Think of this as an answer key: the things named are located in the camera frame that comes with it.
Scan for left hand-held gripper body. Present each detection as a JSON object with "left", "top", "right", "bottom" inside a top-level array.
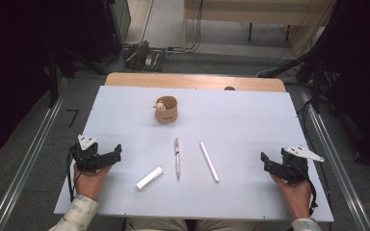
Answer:
[{"left": 71, "top": 134, "right": 110, "bottom": 174}]

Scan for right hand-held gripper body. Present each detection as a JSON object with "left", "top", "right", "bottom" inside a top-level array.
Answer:
[{"left": 280, "top": 144, "right": 325, "bottom": 186}]

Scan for long white pen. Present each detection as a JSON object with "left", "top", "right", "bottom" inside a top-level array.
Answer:
[{"left": 198, "top": 141, "right": 221, "bottom": 184}]

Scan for brown pen cup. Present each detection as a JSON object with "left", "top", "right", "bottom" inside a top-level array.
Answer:
[{"left": 153, "top": 95, "right": 178, "bottom": 125}]

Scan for person's left hand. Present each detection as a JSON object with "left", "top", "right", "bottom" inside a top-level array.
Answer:
[{"left": 72, "top": 163, "right": 112, "bottom": 202}]

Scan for person's right hand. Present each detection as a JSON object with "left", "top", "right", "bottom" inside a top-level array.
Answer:
[{"left": 271, "top": 174, "right": 313, "bottom": 221}]

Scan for short white tube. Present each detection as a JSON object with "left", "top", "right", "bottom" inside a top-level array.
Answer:
[{"left": 136, "top": 165, "right": 165, "bottom": 191}]

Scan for black stand leg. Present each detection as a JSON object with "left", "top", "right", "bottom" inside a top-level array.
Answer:
[{"left": 310, "top": 61, "right": 323, "bottom": 114}]

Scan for person's legs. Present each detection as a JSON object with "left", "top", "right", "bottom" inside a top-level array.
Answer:
[{"left": 124, "top": 218, "right": 258, "bottom": 231}]

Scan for black bag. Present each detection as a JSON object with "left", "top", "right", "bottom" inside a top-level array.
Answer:
[{"left": 122, "top": 40, "right": 167, "bottom": 73}]

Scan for wooden table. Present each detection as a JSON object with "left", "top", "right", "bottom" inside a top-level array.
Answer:
[{"left": 104, "top": 72, "right": 287, "bottom": 93}]

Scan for black curtain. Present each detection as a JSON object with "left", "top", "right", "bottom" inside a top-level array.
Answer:
[
  {"left": 295, "top": 0, "right": 370, "bottom": 172},
  {"left": 0, "top": 0, "right": 124, "bottom": 163}
]

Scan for light wooden bench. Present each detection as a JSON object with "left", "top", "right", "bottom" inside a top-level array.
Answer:
[{"left": 182, "top": 0, "right": 335, "bottom": 53}]

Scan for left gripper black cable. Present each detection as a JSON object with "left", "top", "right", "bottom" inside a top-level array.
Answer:
[{"left": 66, "top": 143, "right": 80, "bottom": 202}]

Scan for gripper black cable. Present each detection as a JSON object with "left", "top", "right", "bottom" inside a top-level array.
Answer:
[
  {"left": 302, "top": 172, "right": 320, "bottom": 217},
  {"left": 66, "top": 143, "right": 80, "bottom": 202}
]

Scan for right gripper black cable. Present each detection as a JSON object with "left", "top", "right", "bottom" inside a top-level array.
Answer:
[{"left": 302, "top": 172, "right": 320, "bottom": 217}]

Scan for metal floor rail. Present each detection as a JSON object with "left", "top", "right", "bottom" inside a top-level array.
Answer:
[
  {"left": 0, "top": 76, "right": 69, "bottom": 231},
  {"left": 297, "top": 86, "right": 368, "bottom": 231}
]

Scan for hanging black cables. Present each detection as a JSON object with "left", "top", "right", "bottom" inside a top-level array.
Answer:
[{"left": 186, "top": 0, "right": 205, "bottom": 53}]

